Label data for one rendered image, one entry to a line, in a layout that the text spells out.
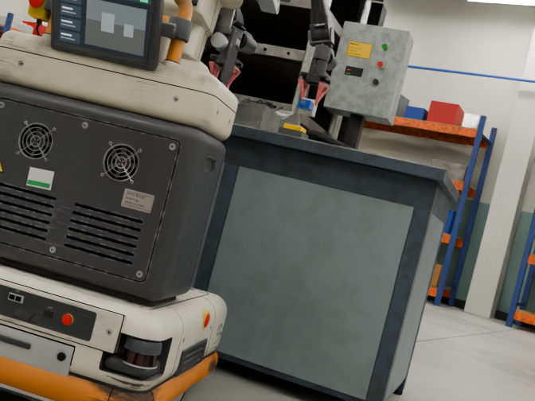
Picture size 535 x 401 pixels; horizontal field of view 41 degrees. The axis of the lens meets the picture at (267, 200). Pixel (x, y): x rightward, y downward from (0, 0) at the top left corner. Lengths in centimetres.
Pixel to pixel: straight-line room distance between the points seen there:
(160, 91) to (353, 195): 85
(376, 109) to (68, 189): 183
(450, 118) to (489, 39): 131
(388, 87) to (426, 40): 648
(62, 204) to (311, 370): 100
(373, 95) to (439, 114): 550
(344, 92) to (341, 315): 130
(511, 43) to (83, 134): 806
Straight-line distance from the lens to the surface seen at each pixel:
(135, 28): 160
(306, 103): 243
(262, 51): 332
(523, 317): 807
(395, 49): 324
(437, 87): 942
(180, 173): 155
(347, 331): 223
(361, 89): 322
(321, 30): 252
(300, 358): 227
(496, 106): 917
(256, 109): 238
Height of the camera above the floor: 55
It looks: 1 degrees up
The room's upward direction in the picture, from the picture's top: 14 degrees clockwise
